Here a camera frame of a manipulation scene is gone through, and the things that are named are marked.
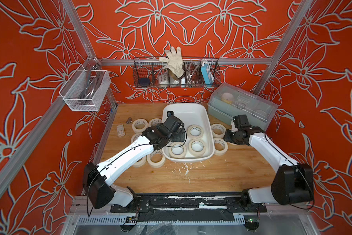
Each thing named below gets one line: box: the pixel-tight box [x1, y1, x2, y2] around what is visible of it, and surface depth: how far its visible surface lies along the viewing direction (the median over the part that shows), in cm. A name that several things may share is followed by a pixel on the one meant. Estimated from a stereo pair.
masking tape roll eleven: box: [188, 138, 206, 158], surface depth 93 cm
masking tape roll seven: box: [213, 137, 229, 157], surface depth 94 cm
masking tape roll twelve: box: [132, 155, 147, 168], surface depth 87 cm
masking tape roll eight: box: [211, 122, 227, 139], surface depth 104 cm
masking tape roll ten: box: [146, 150, 166, 169], surface depth 87 cm
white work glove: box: [158, 46, 185, 81], surface depth 91 cm
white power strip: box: [157, 73, 169, 85], surface depth 95 cm
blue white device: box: [200, 58, 215, 87], surface depth 89 cm
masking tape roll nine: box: [187, 124, 204, 139], surface depth 102 cm
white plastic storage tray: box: [161, 102, 216, 163], surface depth 96 cm
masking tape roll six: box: [168, 141, 187, 159], surface depth 92 cm
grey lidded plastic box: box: [207, 82, 279, 132], surface depth 98 cm
